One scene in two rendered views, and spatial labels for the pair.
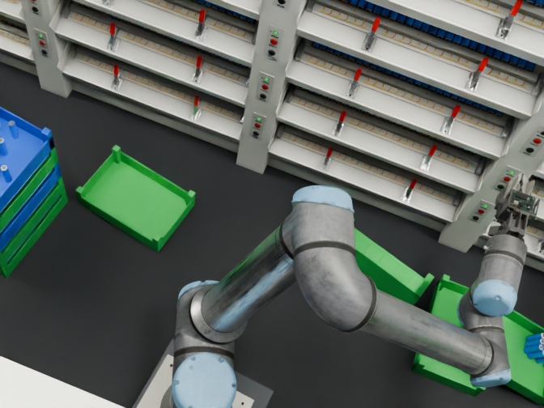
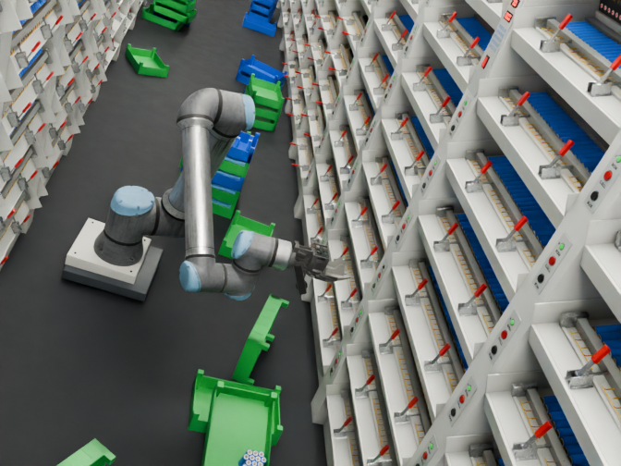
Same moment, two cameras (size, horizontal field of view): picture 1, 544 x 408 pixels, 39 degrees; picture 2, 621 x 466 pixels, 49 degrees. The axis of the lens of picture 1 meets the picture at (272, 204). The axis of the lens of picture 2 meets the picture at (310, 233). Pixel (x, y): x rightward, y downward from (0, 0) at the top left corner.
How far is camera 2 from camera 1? 2.26 m
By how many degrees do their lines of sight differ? 54
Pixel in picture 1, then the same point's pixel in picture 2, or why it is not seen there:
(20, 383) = not seen: outside the picture
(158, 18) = (341, 159)
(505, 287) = (249, 235)
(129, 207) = not seen: hidden behind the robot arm
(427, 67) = (381, 204)
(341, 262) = (210, 92)
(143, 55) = (326, 190)
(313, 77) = (352, 211)
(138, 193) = not seen: hidden behind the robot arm
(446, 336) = (199, 197)
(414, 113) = (362, 251)
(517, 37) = (411, 178)
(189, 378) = (135, 190)
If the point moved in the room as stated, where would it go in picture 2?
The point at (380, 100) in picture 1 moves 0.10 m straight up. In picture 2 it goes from (359, 237) to (370, 214)
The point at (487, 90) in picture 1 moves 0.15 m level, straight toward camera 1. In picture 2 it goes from (388, 227) to (346, 212)
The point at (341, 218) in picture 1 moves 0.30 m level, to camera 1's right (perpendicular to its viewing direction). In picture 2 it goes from (236, 98) to (246, 141)
